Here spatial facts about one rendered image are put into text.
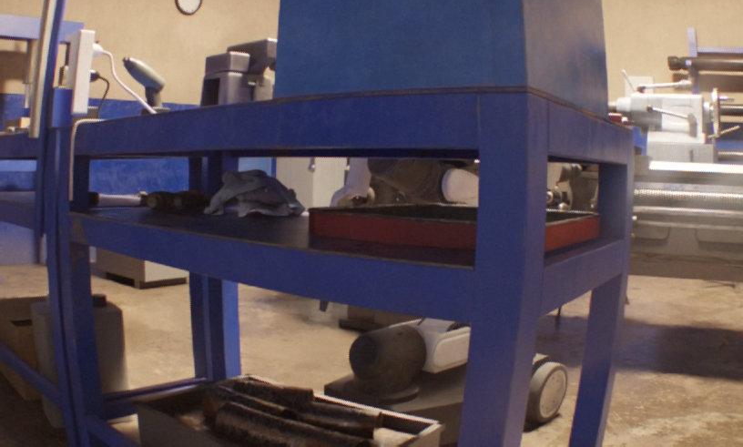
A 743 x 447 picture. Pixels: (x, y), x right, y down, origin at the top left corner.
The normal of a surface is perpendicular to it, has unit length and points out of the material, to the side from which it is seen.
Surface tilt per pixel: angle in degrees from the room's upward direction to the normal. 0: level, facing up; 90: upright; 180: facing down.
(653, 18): 90
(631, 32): 90
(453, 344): 90
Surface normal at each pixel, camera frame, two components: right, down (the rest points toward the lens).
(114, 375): 0.63, 0.04
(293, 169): -0.62, 0.01
